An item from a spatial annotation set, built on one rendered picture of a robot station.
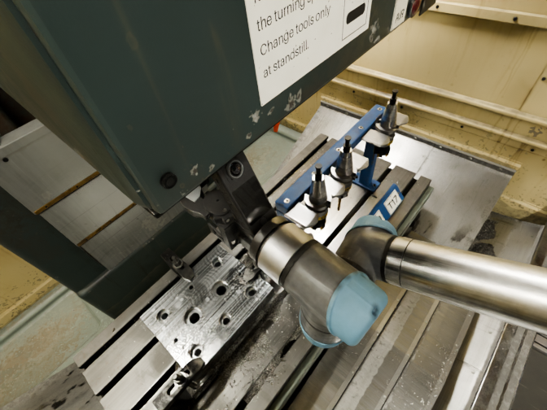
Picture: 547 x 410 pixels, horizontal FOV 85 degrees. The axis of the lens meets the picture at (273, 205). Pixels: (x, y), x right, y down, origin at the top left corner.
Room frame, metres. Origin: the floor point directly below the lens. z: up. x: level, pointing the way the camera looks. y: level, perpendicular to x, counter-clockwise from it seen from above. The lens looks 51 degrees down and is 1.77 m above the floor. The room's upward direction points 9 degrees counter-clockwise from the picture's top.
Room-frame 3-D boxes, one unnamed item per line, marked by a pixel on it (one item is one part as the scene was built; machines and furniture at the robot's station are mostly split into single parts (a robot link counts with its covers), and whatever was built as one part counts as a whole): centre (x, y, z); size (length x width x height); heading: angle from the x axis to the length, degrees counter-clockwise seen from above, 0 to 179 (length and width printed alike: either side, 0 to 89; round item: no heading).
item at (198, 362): (0.15, 0.28, 0.97); 0.13 x 0.03 x 0.15; 132
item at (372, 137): (0.62, -0.31, 1.21); 0.07 x 0.05 x 0.01; 42
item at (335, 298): (0.14, -0.05, 1.41); 0.11 x 0.08 x 0.09; 38
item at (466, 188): (0.79, -0.36, 0.75); 0.89 x 0.70 x 0.26; 42
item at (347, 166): (0.51, -0.19, 1.26); 0.04 x 0.04 x 0.07
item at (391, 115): (0.66, -0.35, 1.26); 0.04 x 0.04 x 0.07
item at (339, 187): (0.48, -0.15, 1.21); 0.07 x 0.05 x 0.01; 42
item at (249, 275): (0.42, 0.06, 0.97); 0.13 x 0.03 x 0.15; 132
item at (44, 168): (0.70, 0.42, 1.16); 0.48 x 0.05 x 0.51; 132
